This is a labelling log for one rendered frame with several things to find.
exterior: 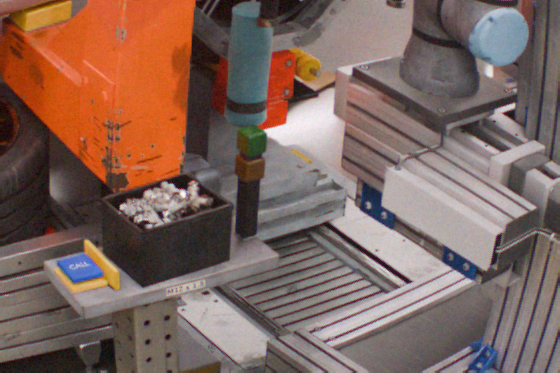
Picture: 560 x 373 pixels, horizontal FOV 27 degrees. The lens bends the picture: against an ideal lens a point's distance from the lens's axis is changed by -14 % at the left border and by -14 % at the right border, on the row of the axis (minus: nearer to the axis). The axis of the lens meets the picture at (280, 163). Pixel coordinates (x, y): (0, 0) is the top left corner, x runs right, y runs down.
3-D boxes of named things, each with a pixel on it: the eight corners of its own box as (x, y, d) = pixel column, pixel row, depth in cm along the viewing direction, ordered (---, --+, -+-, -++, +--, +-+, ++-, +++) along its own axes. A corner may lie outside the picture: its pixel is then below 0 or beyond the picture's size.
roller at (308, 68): (253, 41, 314) (255, 20, 311) (327, 83, 293) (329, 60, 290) (233, 45, 310) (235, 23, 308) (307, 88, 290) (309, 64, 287)
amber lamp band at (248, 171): (252, 169, 234) (253, 149, 232) (265, 179, 231) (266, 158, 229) (233, 174, 231) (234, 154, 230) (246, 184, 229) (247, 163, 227)
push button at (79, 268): (86, 262, 220) (85, 252, 219) (104, 281, 215) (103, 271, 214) (57, 270, 217) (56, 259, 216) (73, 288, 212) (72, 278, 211)
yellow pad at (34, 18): (51, 5, 279) (53, -12, 277) (72, 20, 269) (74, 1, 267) (7, 18, 271) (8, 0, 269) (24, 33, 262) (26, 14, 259)
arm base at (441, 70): (494, 88, 213) (498, 39, 209) (441, 103, 205) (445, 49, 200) (438, 57, 224) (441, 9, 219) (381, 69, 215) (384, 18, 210)
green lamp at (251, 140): (253, 144, 231) (255, 123, 229) (267, 153, 228) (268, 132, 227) (234, 148, 229) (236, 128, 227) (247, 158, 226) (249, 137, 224)
